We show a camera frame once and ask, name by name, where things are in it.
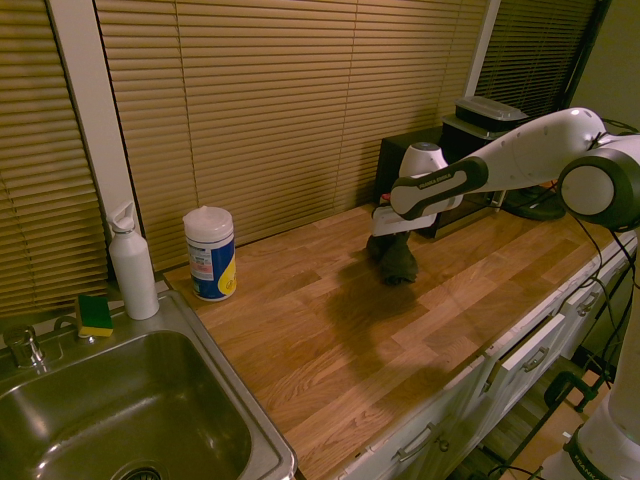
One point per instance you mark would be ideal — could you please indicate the black box speaker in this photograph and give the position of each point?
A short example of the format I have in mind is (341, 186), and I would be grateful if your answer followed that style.
(395, 160)

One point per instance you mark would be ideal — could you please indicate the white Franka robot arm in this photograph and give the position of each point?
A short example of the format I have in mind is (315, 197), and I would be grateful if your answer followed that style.
(540, 155)

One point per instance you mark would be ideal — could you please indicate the wide beige window blind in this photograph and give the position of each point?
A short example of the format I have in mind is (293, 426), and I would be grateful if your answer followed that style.
(280, 115)

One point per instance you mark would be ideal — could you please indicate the dark grey cloth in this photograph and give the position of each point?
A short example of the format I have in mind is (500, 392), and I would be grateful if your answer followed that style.
(395, 260)

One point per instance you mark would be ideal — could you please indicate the white window frame post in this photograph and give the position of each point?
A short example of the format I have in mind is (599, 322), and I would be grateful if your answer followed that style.
(95, 115)

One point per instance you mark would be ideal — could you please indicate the white open drawer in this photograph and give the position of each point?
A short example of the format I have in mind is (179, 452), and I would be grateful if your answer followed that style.
(532, 345)

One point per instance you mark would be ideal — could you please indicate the white disinfecting wipes canister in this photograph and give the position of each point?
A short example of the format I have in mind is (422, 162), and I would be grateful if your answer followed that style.
(210, 252)

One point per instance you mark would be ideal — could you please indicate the black table clamp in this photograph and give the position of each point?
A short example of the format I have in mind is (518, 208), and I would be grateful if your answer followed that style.
(575, 390)

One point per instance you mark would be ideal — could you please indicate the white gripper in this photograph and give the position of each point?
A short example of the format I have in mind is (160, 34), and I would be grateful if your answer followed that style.
(400, 224)

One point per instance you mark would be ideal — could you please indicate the stainless steel sink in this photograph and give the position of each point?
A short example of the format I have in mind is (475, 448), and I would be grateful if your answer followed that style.
(125, 400)

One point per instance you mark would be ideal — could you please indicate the black camera stand pole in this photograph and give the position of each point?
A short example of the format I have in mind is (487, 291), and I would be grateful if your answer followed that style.
(587, 50)

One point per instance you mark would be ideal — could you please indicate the black toaster oven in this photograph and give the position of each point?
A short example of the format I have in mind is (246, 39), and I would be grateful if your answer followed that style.
(467, 155)

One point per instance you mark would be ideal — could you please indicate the white water bottle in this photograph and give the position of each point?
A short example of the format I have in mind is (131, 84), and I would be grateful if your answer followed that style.
(131, 265)

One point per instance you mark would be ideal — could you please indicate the narrow beige window blind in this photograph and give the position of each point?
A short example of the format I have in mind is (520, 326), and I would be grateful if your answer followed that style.
(40, 165)

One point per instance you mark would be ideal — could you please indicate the black round stand base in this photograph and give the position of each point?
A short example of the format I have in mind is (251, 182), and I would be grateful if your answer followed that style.
(537, 207)

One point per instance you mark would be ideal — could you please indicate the dark shaded window blind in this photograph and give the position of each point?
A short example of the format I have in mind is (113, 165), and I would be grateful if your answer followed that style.
(535, 55)

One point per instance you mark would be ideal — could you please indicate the green and yellow sponge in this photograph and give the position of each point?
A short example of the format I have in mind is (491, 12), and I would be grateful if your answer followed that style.
(94, 316)

